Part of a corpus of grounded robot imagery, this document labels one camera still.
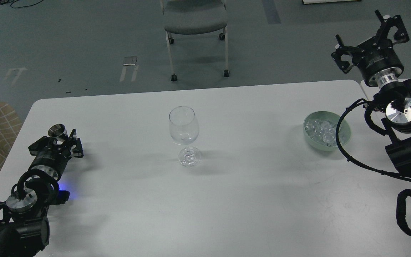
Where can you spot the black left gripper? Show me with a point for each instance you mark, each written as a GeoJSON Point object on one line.
{"type": "Point", "coordinates": [52, 160]}

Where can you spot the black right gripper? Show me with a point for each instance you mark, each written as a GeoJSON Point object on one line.
{"type": "Point", "coordinates": [378, 55]}

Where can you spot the steel double jigger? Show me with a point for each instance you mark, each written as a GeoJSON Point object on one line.
{"type": "Point", "coordinates": [59, 132]}

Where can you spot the clear ice cubes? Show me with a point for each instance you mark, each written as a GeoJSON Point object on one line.
{"type": "Point", "coordinates": [321, 131]}

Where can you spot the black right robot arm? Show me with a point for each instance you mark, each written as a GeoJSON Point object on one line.
{"type": "Point", "coordinates": [389, 112]}

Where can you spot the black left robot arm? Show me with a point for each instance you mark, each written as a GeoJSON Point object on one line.
{"type": "Point", "coordinates": [24, 225]}

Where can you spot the clear wine glass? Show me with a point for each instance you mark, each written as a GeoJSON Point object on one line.
{"type": "Point", "coordinates": [184, 130]}

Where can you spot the green bowl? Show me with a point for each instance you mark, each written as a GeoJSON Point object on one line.
{"type": "Point", "coordinates": [343, 132]}

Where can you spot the grey office chair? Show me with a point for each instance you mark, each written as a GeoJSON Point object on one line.
{"type": "Point", "coordinates": [194, 17]}

